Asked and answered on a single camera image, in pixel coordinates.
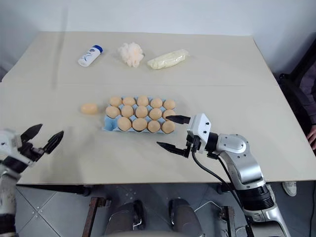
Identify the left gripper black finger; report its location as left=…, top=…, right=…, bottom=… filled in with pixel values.
left=21, top=124, right=43, bottom=144
left=42, top=130, right=65, bottom=155

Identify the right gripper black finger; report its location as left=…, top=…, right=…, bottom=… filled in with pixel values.
left=165, top=114, right=191, bottom=125
left=156, top=141, right=189, bottom=158

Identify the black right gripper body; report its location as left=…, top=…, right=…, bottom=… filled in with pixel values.
left=184, top=134, right=200, bottom=158

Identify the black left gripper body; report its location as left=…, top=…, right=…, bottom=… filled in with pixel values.
left=16, top=140, right=47, bottom=165

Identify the blue egg carton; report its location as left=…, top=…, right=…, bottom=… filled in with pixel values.
left=102, top=98, right=177, bottom=135

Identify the bystander bare hand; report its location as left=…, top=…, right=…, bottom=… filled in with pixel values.
left=308, top=124, right=316, bottom=150

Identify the clear bag of yellow contents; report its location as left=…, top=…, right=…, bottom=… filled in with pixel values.
left=147, top=48, right=191, bottom=71

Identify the dark rounded robot leg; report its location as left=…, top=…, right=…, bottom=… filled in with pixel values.
left=104, top=199, right=147, bottom=237
left=168, top=197, right=204, bottom=237

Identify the rusty metal table leg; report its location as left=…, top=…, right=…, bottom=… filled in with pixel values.
left=82, top=196, right=112, bottom=237
left=220, top=205, right=255, bottom=237

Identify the white mesh bath sponge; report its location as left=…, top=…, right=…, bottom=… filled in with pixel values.
left=116, top=42, right=145, bottom=68

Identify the white bottle with blue cap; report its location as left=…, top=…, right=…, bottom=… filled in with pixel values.
left=78, top=44, right=105, bottom=67

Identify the white shoe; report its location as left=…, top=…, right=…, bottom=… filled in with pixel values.
left=282, top=181, right=297, bottom=197

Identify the bystander grey jacket torso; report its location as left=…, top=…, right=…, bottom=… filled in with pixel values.
left=298, top=58, right=316, bottom=96

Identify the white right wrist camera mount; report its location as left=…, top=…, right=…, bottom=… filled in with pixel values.
left=186, top=113, right=213, bottom=152

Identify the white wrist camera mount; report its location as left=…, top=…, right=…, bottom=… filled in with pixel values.
left=0, top=128, right=22, bottom=156
left=186, top=113, right=213, bottom=152

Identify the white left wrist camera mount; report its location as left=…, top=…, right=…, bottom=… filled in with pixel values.
left=0, top=128, right=22, bottom=156

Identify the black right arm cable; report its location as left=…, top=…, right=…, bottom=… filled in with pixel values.
left=191, top=150, right=250, bottom=219

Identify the black table frame bar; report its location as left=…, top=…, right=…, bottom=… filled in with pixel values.
left=15, top=183, right=91, bottom=198

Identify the black table frame knob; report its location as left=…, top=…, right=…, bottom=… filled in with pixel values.
left=217, top=184, right=232, bottom=195

